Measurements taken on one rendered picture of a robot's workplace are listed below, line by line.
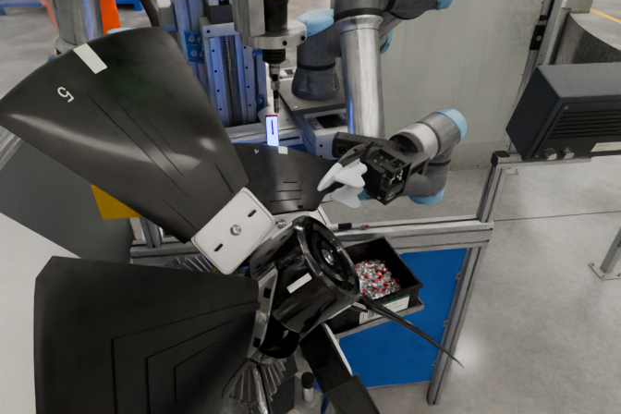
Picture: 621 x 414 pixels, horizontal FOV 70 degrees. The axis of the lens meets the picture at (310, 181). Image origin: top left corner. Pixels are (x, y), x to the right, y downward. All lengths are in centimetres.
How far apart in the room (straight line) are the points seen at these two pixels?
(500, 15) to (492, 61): 25
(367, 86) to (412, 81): 172
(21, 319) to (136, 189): 19
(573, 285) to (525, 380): 63
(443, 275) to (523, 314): 95
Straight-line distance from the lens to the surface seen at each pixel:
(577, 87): 108
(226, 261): 53
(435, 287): 137
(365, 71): 88
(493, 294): 228
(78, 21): 111
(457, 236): 122
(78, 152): 50
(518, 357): 209
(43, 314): 26
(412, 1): 95
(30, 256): 65
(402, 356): 159
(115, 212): 104
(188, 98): 55
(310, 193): 69
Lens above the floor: 160
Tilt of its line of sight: 35 degrees down
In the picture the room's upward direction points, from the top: straight up
